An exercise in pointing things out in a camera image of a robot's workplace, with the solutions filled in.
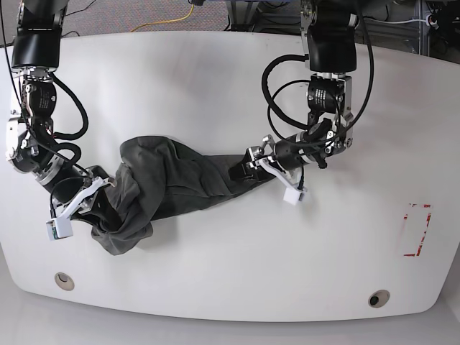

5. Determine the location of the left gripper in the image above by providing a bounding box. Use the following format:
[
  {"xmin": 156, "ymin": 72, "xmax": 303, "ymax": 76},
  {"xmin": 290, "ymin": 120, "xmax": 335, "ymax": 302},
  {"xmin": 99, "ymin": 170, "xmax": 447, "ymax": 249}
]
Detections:
[{"xmin": 228, "ymin": 134, "xmax": 305, "ymax": 190}]

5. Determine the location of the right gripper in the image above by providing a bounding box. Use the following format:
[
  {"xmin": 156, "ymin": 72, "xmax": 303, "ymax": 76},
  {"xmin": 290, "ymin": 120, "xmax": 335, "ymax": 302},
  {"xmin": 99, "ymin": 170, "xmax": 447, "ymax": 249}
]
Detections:
[{"xmin": 52, "ymin": 175, "xmax": 117, "ymax": 221}]

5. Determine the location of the dark grey t-shirt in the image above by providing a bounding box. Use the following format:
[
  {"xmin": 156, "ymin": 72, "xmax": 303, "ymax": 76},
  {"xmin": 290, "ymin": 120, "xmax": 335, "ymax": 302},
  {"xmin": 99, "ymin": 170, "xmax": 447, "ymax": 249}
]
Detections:
[{"xmin": 81, "ymin": 136, "xmax": 274, "ymax": 255}]

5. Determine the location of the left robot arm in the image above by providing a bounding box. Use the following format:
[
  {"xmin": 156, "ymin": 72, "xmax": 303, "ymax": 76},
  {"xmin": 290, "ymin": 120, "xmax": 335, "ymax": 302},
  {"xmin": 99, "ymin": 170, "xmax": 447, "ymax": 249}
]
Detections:
[{"xmin": 229, "ymin": 1, "xmax": 369, "ymax": 181}]

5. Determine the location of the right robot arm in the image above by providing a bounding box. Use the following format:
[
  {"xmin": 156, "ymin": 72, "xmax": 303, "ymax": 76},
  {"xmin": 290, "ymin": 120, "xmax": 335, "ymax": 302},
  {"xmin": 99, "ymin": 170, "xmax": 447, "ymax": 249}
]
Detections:
[{"xmin": 6, "ymin": 1, "xmax": 121, "ymax": 227}]

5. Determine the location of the red tape rectangle marking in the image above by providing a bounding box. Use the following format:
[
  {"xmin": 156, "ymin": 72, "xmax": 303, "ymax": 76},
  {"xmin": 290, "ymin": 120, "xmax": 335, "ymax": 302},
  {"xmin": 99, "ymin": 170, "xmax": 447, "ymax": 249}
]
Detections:
[{"xmin": 398, "ymin": 204, "xmax": 433, "ymax": 257}]

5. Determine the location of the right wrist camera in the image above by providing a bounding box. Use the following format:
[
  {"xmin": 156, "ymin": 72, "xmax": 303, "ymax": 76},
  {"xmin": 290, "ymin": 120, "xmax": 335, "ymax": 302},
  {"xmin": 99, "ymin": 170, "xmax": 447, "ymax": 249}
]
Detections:
[{"xmin": 46, "ymin": 217, "xmax": 73, "ymax": 241}]

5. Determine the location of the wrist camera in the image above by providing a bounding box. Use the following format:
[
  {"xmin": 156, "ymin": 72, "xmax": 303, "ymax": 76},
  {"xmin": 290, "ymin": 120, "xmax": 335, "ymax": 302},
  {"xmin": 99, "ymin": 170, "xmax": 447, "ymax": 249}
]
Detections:
[
  {"xmin": 46, "ymin": 217, "xmax": 73, "ymax": 241},
  {"xmin": 283, "ymin": 188, "xmax": 309, "ymax": 206}
]

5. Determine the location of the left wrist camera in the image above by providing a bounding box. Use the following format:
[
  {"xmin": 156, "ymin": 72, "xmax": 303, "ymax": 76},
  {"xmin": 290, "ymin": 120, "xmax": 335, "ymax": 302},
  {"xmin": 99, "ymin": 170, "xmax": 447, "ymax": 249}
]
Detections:
[{"xmin": 283, "ymin": 188, "xmax": 309, "ymax": 206}]

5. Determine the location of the left table cable grommet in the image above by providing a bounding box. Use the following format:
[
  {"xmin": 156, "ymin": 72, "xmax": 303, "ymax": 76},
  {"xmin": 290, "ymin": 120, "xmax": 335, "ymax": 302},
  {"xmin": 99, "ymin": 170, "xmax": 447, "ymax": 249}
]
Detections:
[{"xmin": 54, "ymin": 272, "xmax": 75, "ymax": 291}]

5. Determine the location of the table cable grommet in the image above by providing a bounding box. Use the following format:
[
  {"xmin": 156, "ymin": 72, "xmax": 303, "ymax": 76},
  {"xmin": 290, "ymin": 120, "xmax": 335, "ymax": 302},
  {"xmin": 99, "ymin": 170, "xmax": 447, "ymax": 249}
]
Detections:
[
  {"xmin": 368, "ymin": 290, "xmax": 390, "ymax": 308},
  {"xmin": 54, "ymin": 272, "xmax": 75, "ymax": 291}
]

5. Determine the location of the yellow cable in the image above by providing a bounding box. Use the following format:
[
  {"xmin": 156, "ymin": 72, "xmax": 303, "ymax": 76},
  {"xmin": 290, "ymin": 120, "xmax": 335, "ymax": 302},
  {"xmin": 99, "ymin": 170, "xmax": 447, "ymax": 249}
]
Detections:
[{"xmin": 129, "ymin": 0, "xmax": 197, "ymax": 33}]

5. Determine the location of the right table cable grommet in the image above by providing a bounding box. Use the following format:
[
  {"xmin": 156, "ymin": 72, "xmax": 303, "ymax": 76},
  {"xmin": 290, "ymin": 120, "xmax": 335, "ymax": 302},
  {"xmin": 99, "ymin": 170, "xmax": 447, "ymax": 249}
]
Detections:
[{"xmin": 368, "ymin": 290, "xmax": 390, "ymax": 308}]

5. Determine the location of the white cable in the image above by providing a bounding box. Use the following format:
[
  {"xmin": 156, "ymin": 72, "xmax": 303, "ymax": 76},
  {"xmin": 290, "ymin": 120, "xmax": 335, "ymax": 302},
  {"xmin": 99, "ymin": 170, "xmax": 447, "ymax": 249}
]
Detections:
[{"xmin": 387, "ymin": 15, "xmax": 432, "ymax": 27}]

